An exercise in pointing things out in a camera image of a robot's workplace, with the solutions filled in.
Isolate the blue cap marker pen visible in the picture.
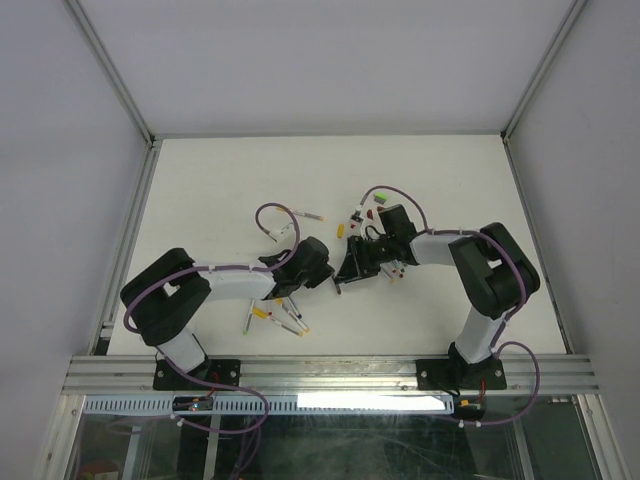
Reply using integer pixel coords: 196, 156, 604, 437
285, 297, 303, 319

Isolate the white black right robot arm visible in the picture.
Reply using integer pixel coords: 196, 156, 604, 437
335, 205, 541, 387

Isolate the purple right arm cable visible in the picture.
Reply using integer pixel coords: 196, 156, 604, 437
352, 185, 544, 429

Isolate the grey slotted cable duct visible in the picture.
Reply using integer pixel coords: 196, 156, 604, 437
84, 392, 454, 416

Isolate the yellow cap marker pen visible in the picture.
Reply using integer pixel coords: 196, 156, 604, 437
290, 209, 325, 221

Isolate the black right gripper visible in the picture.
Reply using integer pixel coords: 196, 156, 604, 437
333, 234, 395, 284

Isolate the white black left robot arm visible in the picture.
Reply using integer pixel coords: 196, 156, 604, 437
120, 237, 333, 389

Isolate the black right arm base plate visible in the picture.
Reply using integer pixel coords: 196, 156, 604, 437
415, 357, 507, 392

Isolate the green cap marker pen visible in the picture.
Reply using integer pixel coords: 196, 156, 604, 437
242, 300, 255, 335

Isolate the aluminium frame rail front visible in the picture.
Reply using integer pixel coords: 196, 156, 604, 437
62, 352, 601, 396

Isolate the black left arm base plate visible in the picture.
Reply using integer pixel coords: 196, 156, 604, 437
152, 358, 241, 391

